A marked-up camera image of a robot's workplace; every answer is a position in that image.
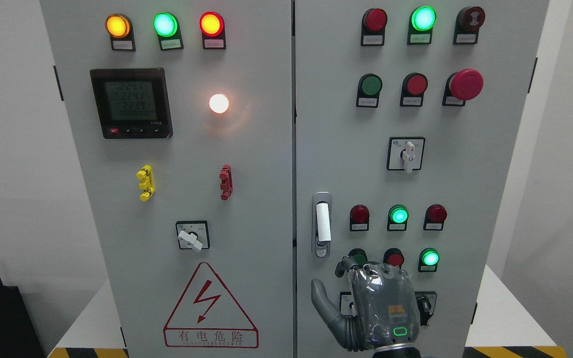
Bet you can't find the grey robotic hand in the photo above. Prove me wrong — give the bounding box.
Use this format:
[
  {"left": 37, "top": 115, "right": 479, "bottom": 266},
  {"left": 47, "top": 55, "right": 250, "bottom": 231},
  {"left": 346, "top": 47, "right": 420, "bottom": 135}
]
[{"left": 311, "top": 256, "right": 420, "bottom": 352}]

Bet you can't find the silver swing door handle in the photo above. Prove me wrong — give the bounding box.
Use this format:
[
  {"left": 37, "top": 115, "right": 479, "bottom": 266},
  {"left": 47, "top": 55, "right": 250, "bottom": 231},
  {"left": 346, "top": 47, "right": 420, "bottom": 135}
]
[{"left": 311, "top": 192, "right": 332, "bottom": 258}]

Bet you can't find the right grey cabinet door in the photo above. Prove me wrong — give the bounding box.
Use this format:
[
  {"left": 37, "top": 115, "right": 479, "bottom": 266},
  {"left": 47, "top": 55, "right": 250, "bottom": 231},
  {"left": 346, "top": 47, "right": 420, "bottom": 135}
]
[{"left": 294, "top": 0, "right": 549, "bottom": 358}]

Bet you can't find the grey cabinet door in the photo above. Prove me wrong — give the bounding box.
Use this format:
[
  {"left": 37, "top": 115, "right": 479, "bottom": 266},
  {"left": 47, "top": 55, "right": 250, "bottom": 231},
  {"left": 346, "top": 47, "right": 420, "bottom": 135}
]
[
  {"left": 294, "top": 0, "right": 549, "bottom": 358},
  {"left": 40, "top": 0, "right": 293, "bottom": 358}
]

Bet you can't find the left grey cabinet door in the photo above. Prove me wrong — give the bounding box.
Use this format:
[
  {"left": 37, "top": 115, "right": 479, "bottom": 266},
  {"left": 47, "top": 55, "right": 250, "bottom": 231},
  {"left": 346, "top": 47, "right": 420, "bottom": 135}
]
[{"left": 40, "top": 0, "right": 293, "bottom": 358}]

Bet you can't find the red push button lower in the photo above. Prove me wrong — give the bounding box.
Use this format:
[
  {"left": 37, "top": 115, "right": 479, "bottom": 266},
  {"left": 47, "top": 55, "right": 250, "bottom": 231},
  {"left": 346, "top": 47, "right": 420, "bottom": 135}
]
[{"left": 382, "top": 248, "right": 405, "bottom": 267}]

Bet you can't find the red push button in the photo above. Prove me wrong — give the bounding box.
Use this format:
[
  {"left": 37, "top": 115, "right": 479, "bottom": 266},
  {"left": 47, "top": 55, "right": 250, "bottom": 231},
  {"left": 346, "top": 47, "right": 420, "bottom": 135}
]
[
  {"left": 399, "top": 72, "right": 428, "bottom": 107},
  {"left": 382, "top": 248, "right": 405, "bottom": 267}
]

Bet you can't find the green push button lower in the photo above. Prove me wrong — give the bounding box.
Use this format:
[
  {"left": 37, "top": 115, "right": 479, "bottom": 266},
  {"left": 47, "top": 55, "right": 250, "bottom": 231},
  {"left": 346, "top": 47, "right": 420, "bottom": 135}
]
[{"left": 348, "top": 248, "right": 368, "bottom": 266}]

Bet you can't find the green push button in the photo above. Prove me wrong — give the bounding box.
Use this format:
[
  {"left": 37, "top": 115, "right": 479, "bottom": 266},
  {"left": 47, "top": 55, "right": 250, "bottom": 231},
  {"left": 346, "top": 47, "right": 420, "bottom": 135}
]
[
  {"left": 348, "top": 248, "right": 368, "bottom": 266},
  {"left": 356, "top": 73, "right": 383, "bottom": 108}
]

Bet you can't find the green lit button lower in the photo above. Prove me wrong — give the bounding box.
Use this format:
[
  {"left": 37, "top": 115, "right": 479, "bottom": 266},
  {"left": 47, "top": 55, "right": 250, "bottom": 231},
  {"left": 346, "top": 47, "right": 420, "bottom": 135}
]
[{"left": 417, "top": 248, "right": 440, "bottom": 272}]

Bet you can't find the green lit lamp middle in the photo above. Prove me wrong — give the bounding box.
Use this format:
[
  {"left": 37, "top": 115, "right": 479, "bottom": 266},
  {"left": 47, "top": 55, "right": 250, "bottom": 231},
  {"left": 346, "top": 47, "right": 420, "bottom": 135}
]
[{"left": 387, "top": 204, "right": 408, "bottom": 232}]

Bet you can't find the green lit lamp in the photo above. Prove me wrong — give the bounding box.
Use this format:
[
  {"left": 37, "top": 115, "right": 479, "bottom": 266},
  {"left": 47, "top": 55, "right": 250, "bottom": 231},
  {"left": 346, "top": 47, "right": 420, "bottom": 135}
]
[
  {"left": 387, "top": 204, "right": 408, "bottom": 232},
  {"left": 407, "top": 6, "right": 437, "bottom": 45}
]

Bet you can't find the red lamp middle left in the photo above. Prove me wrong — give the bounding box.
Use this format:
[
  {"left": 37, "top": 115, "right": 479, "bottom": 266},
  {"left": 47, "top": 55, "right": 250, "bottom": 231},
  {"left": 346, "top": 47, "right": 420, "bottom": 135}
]
[{"left": 349, "top": 204, "right": 370, "bottom": 232}]

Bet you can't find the red lamp middle right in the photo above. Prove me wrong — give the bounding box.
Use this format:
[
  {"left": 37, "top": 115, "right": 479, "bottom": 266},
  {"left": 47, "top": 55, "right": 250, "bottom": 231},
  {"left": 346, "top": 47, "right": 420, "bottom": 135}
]
[{"left": 423, "top": 204, "right": 448, "bottom": 231}]

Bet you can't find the white platform with hazard stripes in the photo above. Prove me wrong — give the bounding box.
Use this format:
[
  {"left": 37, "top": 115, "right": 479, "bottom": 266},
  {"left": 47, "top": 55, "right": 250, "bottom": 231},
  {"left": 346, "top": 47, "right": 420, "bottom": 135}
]
[{"left": 49, "top": 268, "right": 566, "bottom": 358}]

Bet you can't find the red triangle warning sticker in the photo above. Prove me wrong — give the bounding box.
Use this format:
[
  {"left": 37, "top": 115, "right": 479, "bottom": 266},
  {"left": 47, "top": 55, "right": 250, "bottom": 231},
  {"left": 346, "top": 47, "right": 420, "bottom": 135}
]
[{"left": 163, "top": 262, "right": 259, "bottom": 349}]

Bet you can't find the red terminal connector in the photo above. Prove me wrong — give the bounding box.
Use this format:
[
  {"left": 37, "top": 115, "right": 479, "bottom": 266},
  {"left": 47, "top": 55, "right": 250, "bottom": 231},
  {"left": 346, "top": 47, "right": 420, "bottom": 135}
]
[{"left": 219, "top": 165, "right": 233, "bottom": 201}]

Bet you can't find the green push button upper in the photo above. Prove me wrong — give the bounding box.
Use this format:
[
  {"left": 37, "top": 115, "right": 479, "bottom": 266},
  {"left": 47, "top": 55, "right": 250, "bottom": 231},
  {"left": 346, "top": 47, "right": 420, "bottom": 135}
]
[{"left": 356, "top": 73, "right": 383, "bottom": 108}]

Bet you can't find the red push button upper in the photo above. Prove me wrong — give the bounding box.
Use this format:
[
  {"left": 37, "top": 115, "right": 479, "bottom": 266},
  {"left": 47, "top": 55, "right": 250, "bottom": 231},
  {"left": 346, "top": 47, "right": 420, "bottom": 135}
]
[{"left": 399, "top": 72, "right": 428, "bottom": 107}]

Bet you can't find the red mushroom emergency stop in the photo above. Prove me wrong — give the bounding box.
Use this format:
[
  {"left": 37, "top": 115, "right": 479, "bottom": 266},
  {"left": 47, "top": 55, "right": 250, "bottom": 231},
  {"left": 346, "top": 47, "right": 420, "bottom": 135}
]
[{"left": 442, "top": 68, "right": 484, "bottom": 107}]

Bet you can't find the white glowing indicator lamp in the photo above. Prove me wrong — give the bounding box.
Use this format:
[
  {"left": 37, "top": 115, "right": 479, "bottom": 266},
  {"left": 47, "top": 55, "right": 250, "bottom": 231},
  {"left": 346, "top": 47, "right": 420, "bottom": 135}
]
[{"left": 208, "top": 93, "right": 230, "bottom": 115}]

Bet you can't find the yellow terminal connector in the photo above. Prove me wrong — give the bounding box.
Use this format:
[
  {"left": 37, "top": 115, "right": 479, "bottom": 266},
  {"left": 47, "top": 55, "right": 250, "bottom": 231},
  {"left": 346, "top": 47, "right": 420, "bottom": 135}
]
[{"left": 136, "top": 165, "right": 155, "bottom": 202}]

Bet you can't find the red lamp top right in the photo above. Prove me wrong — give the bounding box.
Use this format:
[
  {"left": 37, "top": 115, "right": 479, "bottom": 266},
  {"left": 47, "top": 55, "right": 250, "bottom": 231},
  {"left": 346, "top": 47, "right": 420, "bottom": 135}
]
[{"left": 360, "top": 7, "right": 388, "bottom": 47}]

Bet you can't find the green lit lamp top right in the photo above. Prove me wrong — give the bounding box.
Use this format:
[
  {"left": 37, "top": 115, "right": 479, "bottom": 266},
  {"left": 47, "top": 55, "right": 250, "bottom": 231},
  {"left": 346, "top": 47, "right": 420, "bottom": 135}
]
[{"left": 407, "top": 6, "right": 437, "bottom": 45}]

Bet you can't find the dark red buzzer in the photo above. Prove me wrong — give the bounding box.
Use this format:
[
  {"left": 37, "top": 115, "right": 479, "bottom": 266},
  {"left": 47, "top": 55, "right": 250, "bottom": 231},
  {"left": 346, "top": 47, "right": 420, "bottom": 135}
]
[{"left": 453, "top": 6, "right": 486, "bottom": 45}]

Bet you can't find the black digital power meter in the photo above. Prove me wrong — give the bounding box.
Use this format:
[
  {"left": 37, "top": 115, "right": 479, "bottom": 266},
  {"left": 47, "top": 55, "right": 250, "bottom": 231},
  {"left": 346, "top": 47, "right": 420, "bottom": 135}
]
[{"left": 90, "top": 68, "right": 173, "bottom": 140}]

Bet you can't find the red indicator lamp top left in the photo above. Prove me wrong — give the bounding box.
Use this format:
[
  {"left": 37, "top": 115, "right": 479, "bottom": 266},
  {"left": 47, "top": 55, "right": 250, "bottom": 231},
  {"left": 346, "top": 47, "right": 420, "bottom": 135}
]
[{"left": 198, "top": 11, "right": 226, "bottom": 50}]

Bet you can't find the green indicator lamp top left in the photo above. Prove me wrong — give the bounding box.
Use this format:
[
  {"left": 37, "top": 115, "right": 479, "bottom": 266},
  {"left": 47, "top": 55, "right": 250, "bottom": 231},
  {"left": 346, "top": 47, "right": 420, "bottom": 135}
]
[{"left": 153, "top": 12, "right": 184, "bottom": 51}]

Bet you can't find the black box at left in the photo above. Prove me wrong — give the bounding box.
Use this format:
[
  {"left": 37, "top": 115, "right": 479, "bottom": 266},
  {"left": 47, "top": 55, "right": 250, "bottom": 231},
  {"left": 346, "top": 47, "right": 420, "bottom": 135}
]
[{"left": 0, "top": 278, "right": 45, "bottom": 358}]

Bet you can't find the yellow indicator lamp top left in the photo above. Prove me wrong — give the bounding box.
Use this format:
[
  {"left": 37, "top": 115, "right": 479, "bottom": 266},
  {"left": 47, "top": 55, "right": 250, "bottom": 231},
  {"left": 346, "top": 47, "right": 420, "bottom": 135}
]
[{"left": 105, "top": 13, "right": 136, "bottom": 51}]

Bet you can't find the lower white selector switch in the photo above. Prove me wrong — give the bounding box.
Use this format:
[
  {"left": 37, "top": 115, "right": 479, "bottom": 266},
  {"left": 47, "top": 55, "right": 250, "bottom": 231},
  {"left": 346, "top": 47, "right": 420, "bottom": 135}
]
[{"left": 340, "top": 291, "right": 357, "bottom": 317}]

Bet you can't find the black key selector switch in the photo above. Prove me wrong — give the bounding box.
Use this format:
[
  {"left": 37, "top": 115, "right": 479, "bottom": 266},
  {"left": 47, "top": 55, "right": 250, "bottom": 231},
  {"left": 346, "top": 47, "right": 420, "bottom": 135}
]
[{"left": 415, "top": 291, "right": 437, "bottom": 326}]

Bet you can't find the upper right white selector switch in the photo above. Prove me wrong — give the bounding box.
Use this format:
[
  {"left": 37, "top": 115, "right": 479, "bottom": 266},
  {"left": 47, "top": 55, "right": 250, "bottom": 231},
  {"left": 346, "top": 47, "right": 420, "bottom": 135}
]
[{"left": 386, "top": 137, "right": 426, "bottom": 173}]

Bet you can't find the left door white selector switch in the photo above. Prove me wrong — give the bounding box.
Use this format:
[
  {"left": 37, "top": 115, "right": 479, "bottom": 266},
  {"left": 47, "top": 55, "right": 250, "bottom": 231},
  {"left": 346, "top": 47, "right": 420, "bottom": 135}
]
[{"left": 175, "top": 220, "right": 210, "bottom": 252}]

